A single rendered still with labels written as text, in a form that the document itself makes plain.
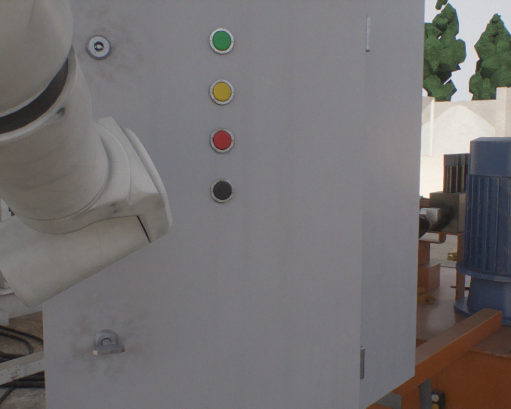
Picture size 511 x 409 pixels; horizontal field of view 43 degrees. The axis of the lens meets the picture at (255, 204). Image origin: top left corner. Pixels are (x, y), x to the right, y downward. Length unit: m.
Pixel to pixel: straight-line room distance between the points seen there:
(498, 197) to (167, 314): 0.96
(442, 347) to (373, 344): 0.32
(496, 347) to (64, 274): 1.09
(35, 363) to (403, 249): 1.74
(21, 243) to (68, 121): 0.17
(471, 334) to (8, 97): 1.20
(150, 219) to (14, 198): 0.12
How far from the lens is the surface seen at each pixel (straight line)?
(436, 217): 1.67
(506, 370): 1.40
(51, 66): 0.28
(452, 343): 1.30
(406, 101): 0.99
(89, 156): 0.35
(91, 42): 0.75
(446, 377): 1.45
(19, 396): 2.84
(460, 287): 1.76
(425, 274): 1.83
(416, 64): 1.02
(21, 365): 2.46
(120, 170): 0.40
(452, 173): 1.74
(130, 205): 0.41
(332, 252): 0.84
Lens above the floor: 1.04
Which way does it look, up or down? 6 degrees down
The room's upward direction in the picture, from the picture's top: straight up
